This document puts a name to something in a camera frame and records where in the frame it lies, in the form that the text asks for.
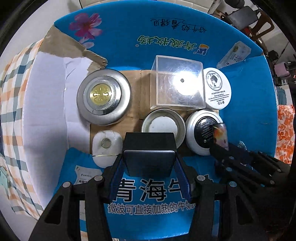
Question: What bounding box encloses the clear acrylic box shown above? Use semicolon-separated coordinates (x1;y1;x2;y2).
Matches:
150;55;206;110

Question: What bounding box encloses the blue milk carton box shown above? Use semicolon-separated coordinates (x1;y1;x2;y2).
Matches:
23;1;277;240

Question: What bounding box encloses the orange white floral cloth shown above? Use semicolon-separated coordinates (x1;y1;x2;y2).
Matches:
275;105;295;165

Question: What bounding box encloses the brown wooden chair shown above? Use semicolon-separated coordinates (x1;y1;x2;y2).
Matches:
249;9;274;41

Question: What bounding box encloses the grey black USB charger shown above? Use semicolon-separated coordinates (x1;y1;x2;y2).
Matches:
122;132;177;179

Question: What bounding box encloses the pink small box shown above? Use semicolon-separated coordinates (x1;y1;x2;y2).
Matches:
274;62;290;78

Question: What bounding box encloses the silver round tin gold emblem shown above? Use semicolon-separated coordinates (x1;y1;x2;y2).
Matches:
76;69;132;126

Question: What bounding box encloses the white rounded perfume bottle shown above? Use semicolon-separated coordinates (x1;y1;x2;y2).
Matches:
92;131;123;168

